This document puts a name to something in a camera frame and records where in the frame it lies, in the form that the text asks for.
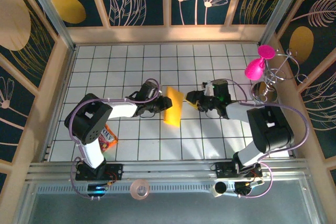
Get right black controller box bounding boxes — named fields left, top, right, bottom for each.
left=234, top=179, right=265, bottom=199

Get left black controller box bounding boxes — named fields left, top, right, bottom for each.
left=87, top=183, right=109, bottom=198

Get pink tape roll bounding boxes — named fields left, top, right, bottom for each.
left=130, top=178, right=151, bottom=200

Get orange snack bag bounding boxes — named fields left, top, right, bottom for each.
left=98, top=123, right=119, bottom=153

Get aluminium mounting rail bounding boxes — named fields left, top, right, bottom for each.
left=26, top=158, right=310, bottom=183

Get silver wire glass rack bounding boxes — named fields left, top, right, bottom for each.
left=250, top=48, right=310, bottom=104

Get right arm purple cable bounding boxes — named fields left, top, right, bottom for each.
left=225, top=78, right=310, bottom=200

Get slotted grey cable duct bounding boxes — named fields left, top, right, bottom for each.
left=36, top=184, right=308, bottom=195

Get grey metal panel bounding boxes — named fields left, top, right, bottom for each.
left=15, top=179, right=326, bottom=224

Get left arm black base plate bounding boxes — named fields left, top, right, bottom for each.
left=75, top=163, right=124, bottom=182

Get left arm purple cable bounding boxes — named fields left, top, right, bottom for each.
left=64, top=78, right=161, bottom=200

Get pink plastic goblet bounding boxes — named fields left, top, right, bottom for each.
left=245, top=45, right=276, bottom=80

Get white tape roll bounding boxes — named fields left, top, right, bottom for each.
left=211, top=181, right=228, bottom=198

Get yellow cloth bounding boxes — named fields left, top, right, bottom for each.
left=162, top=86, right=200, bottom=128

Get black controller box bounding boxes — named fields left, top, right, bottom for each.
left=234, top=179, right=265, bottom=199
left=87, top=183, right=109, bottom=198

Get aluminium frame post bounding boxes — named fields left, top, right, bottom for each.
left=20, top=0, right=77, bottom=51
left=259, top=0, right=308, bottom=46

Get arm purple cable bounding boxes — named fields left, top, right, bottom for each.
left=225, top=78, right=310, bottom=200
left=64, top=78, right=161, bottom=200

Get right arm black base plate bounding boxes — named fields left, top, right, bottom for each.
left=214, top=161, right=263, bottom=179

